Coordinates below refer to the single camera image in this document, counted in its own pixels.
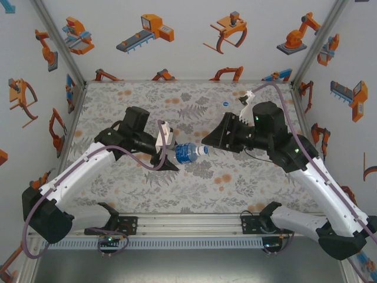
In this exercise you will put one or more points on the aluminium table edge rail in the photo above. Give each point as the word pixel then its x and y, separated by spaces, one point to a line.
pixel 188 225

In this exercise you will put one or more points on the aluminium table side rail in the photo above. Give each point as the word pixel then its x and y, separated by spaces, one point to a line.
pixel 79 103
pixel 297 98

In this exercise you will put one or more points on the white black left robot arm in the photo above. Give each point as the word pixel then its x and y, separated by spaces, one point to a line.
pixel 76 177

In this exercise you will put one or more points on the small circuit board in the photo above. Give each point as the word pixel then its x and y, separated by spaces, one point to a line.
pixel 271 245
pixel 109 239

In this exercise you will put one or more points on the blue label plastic bottle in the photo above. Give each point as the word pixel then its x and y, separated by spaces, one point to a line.
pixel 185 153

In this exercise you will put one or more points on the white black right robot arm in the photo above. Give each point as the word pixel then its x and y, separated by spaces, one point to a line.
pixel 330 194

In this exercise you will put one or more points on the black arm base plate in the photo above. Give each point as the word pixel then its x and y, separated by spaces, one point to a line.
pixel 129 225
pixel 250 224

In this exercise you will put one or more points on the floral table cloth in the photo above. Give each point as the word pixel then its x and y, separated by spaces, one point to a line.
pixel 176 191

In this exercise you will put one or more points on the aluminium corner post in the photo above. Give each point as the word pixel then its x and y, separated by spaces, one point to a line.
pixel 59 44
pixel 319 44

